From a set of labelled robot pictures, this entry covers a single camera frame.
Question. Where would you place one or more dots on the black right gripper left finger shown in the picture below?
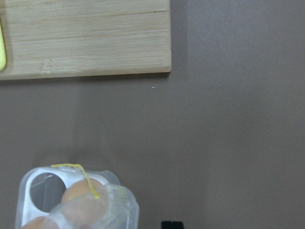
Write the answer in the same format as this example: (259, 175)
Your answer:
(166, 225)

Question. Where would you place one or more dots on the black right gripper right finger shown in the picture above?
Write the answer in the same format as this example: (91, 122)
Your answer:
(177, 225)

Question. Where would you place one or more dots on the clear plastic egg box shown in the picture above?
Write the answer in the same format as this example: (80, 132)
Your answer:
(42, 188)

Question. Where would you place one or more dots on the brown egg from bowl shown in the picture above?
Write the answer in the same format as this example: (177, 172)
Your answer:
(40, 223)

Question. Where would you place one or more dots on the brown egg front slot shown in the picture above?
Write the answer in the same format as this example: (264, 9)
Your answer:
(84, 211)

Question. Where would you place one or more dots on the brown egg slot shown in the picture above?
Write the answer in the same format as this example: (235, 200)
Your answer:
(84, 211)
(76, 190)

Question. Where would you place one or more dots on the brown egg rear slot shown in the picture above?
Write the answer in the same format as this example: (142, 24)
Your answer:
(76, 190)

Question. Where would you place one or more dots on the bamboo cutting board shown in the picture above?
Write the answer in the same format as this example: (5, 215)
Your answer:
(69, 38)

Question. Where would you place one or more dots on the yellow plastic knife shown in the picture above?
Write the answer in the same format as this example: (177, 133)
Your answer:
(3, 59)

